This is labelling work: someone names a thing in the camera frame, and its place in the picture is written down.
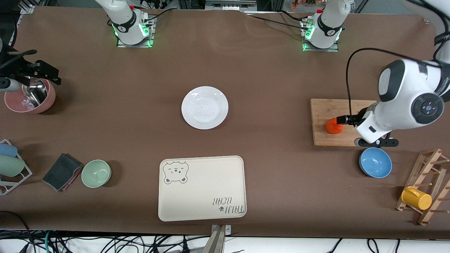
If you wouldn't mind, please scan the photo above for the orange fruit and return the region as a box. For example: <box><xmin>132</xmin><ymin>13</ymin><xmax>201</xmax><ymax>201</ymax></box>
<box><xmin>326</xmin><ymin>118</ymin><xmax>345</xmax><ymax>135</ymax></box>

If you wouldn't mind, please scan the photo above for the white round plate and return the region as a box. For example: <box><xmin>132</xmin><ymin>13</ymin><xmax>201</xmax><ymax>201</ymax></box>
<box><xmin>181</xmin><ymin>86</ymin><xmax>229</xmax><ymax>130</ymax></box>

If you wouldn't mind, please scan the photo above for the wooden cutting board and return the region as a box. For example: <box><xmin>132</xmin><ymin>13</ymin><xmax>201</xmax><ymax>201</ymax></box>
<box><xmin>310</xmin><ymin>98</ymin><xmax>378</xmax><ymax>147</ymax></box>

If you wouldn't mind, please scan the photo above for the metal ladle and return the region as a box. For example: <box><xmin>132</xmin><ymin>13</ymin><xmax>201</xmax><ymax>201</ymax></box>
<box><xmin>22</xmin><ymin>78</ymin><xmax>49</xmax><ymax>108</ymax></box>

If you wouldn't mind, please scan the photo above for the pink bowl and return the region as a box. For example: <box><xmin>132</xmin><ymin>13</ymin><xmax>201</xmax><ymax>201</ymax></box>
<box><xmin>4</xmin><ymin>78</ymin><xmax>56</xmax><ymax>114</ymax></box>

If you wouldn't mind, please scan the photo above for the blue bowl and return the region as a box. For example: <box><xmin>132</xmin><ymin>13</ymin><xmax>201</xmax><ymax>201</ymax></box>
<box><xmin>359</xmin><ymin>147</ymin><xmax>393</xmax><ymax>179</ymax></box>

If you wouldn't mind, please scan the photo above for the wooden mug rack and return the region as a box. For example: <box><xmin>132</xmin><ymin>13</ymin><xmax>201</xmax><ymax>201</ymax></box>
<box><xmin>395</xmin><ymin>149</ymin><xmax>450</xmax><ymax>226</ymax></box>

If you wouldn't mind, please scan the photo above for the light blue cup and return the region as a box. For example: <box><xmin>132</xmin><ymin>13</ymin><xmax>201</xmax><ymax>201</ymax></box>
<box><xmin>0</xmin><ymin>143</ymin><xmax>18</xmax><ymax>158</ymax></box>

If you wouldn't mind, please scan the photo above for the dark folded cloth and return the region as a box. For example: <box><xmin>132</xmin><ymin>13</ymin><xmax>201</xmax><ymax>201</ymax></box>
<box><xmin>42</xmin><ymin>153</ymin><xmax>84</xmax><ymax>192</ymax></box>

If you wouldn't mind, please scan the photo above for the pale green cup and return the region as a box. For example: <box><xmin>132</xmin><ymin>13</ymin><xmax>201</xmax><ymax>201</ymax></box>
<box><xmin>0</xmin><ymin>155</ymin><xmax>26</xmax><ymax>177</ymax></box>

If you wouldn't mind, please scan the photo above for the yellow mug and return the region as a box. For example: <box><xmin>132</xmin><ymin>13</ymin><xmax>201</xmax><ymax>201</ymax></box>
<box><xmin>401</xmin><ymin>186</ymin><xmax>432</xmax><ymax>210</ymax></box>

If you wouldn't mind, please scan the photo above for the light green bowl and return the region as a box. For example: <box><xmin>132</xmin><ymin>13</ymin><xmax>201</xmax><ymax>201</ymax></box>
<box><xmin>81</xmin><ymin>160</ymin><xmax>112</xmax><ymax>188</ymax></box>

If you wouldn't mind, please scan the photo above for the beige bear print tray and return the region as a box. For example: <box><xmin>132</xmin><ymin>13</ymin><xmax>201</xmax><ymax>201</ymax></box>
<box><xmin>158</xmin><ymin>156</ymin><xmax>247</xmax><ymax>222</ymax></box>

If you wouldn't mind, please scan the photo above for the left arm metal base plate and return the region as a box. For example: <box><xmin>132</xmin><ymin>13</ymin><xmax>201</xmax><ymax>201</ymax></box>
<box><xmin>302</xmin><ymin>18</ymin><xmax>340</xmax><ymax>52</ymax></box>

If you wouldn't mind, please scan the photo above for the white wire rack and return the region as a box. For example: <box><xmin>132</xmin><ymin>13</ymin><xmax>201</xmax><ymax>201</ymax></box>
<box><xmin>0</xmin><ymin>139</ymin><xmax>33</xmax><ymax>196</ymax></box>

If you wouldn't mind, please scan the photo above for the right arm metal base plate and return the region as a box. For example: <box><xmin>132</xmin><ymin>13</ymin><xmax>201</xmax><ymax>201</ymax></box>
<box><xmin>117</xmin><ymin>16</ymin><xmax>155</xmax><ymax>48</ymax></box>

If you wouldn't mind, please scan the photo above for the aluminium frame profile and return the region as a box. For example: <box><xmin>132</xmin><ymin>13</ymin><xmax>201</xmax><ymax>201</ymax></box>
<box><xmin>205</xmin><ymin>0</ymin><xmax>258</xmax><ymax>11</ymax></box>

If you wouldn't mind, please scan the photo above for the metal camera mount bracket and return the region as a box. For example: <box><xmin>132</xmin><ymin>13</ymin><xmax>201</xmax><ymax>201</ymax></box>
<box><xmin>206</xmin><ymin>225</ymin><xmax>232</xmax><ymax>253</ymax></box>

